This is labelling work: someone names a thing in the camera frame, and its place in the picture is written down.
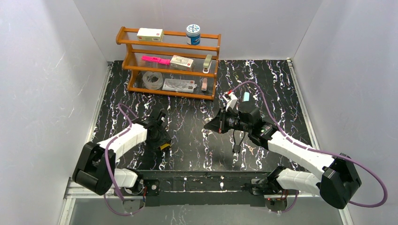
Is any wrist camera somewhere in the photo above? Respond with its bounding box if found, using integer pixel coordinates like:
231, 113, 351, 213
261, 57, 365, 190
222, 91, 237, 111
157, 110, 166, 126

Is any purple cable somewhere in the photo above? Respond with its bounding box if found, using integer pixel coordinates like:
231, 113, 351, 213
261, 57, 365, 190
228, 81, 388, 215
103, 103, 140, 217

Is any white box top shelf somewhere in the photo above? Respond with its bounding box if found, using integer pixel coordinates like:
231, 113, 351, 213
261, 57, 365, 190
137, 28, 164, 42

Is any white box shelf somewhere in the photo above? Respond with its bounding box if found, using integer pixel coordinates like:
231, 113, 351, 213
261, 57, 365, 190
169, 55, 194, 71
137, 28, 164, 42

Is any yellow padlock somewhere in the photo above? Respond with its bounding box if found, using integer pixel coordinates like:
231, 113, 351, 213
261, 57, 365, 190
160, 143, 171, 152

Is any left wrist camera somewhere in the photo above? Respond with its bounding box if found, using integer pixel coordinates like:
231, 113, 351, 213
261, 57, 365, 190
157, 110, 166, 126

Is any clear tape roll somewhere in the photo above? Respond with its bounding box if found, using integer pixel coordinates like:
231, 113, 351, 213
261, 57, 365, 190
142, 71, 164, 90

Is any beige small stapler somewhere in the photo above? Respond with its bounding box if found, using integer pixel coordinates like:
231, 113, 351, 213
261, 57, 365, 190
202, 54, 212, 74

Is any blue round jar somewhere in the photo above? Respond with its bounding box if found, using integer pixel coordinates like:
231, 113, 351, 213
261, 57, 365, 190
185, 24, 200, 45

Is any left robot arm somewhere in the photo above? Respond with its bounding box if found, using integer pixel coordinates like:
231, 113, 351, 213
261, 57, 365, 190
72, 112, 171, 195

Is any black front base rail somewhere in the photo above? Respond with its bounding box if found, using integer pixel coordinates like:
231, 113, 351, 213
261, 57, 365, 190
122, 170, 295, 207

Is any black cable loop lock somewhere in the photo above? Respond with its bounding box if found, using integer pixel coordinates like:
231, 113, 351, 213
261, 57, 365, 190
232, 130, 246, 154

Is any white blue stapler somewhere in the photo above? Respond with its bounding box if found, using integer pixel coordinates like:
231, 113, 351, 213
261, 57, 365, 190
242, 92, 250, 102

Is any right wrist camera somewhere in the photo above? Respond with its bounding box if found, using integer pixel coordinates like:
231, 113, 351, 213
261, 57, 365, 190
222, 91, 237, 111

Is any white box middle shelf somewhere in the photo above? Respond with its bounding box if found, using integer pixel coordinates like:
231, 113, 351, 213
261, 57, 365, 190
169, 55, 194, 71

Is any flat packaged card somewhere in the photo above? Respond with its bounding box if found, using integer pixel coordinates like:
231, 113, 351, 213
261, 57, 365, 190
162, 78, 197, 93

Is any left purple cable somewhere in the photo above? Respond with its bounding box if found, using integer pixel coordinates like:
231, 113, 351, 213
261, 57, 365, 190
103, 103, 140, 217

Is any wooden three-tier shelf rack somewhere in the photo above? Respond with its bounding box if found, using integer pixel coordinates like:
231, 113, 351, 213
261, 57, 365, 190
116, 27, 222, 100

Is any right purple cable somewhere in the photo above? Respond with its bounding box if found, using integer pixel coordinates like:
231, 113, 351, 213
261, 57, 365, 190
228, 81, 388, 215

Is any pink flat tool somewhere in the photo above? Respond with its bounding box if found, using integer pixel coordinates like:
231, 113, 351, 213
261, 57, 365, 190
141, 55, 170, 65

